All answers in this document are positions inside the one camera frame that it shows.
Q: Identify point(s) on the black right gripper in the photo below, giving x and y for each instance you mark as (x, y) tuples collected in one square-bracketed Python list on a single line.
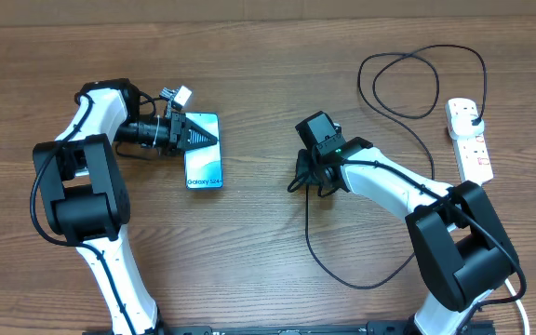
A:
[(303, 175)]

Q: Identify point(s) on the white power strip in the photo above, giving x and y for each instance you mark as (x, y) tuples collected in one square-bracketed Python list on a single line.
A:
[(472, 155)]

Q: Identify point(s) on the Samsung Galaxy smartphone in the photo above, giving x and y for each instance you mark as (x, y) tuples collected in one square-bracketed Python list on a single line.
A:
[(203, 168)]

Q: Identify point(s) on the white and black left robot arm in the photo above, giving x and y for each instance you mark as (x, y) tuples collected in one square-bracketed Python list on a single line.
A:
[(85, 197)]

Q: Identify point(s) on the white charger adapter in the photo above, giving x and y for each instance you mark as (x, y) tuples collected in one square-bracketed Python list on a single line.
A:
[(462, 127)]

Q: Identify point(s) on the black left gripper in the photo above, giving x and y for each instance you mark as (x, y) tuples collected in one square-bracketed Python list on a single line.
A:
[(178, 134)]

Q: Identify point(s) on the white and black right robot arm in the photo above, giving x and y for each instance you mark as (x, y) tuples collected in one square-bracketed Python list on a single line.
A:
[(465, 257)]

